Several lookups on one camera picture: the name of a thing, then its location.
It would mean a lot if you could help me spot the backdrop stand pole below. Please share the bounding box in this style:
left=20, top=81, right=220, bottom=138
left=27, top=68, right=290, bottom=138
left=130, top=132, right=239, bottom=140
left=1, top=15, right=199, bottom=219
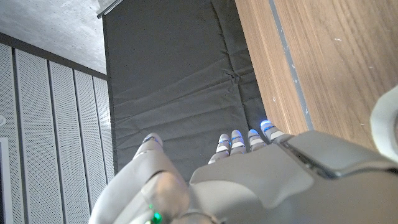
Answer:
left=96, top=0, right=124, bottom=19

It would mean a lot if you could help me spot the black backdrop curtain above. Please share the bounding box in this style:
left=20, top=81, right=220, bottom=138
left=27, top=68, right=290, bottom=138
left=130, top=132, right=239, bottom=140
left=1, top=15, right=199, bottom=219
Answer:
left=101, top=0, right=270, bottom=184

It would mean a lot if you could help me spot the wooden table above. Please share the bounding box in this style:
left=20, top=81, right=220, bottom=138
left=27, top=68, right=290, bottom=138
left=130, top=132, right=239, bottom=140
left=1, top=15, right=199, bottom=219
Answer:
left=268, top=0, right=315, bottom=131

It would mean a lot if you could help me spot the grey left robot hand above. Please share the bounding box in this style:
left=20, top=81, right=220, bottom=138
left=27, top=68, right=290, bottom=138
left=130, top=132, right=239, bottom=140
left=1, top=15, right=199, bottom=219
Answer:
left=88, top=119, right=398, bottom=224

